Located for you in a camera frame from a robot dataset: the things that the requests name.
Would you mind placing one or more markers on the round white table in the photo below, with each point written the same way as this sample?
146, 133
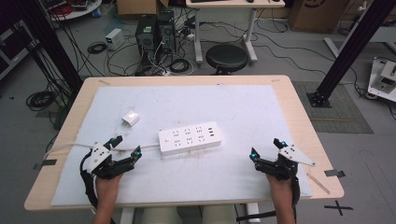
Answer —
77, 11

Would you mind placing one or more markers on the thin wooden stick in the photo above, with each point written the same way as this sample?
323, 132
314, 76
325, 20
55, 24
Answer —
318, 183

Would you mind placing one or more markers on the white bench power supply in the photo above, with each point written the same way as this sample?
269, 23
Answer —
114, 39

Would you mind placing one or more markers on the person's leg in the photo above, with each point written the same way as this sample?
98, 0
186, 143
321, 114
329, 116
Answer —
219, 215
160, 216

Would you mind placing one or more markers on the white table leg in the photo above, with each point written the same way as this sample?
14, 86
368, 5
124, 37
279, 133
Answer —
253, 211
127, 216

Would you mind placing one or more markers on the white machine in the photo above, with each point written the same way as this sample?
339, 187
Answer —
384, 79

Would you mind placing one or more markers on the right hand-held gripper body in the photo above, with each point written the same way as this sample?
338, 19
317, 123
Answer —
291, 155

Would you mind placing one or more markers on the white desk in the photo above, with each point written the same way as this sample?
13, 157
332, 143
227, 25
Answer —
235, 3

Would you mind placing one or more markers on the white foam mat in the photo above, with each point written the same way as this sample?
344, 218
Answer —
218, 105

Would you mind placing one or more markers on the white power strip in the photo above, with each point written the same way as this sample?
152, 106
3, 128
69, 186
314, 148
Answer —
190, 138

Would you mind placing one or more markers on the large brown cardboard box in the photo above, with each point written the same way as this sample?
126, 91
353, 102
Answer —
317, 14

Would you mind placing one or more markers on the black aluminium post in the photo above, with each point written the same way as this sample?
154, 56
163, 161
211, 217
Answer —
348, 53
53, 46

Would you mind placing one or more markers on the black tape cross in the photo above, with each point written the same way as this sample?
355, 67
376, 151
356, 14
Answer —
338, 207

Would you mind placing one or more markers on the person's right leg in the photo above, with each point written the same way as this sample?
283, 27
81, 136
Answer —
219, 215

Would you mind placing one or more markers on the grey floor mat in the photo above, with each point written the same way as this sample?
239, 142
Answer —
342, 121

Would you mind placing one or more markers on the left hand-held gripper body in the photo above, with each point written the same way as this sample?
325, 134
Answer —
99, 155

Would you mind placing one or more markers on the person's right hand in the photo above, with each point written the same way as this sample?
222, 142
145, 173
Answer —
280, 188

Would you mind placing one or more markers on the white charger adapter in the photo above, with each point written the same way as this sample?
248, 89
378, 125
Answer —
131, 118

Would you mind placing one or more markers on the black tape piece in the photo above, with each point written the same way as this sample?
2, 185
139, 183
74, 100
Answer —
334, 173
46, 163

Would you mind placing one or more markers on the black computer tower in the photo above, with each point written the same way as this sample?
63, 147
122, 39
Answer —
146, 37
166, 31

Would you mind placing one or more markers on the black round stool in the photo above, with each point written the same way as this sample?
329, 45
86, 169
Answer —
226, 57

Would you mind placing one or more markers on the person's left hand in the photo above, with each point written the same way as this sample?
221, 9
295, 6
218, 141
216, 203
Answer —
107, 186

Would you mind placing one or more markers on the grey metal shelf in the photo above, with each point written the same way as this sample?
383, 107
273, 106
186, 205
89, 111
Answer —
12, 46

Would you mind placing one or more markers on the person's left leg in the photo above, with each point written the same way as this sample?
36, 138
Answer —
160, 216

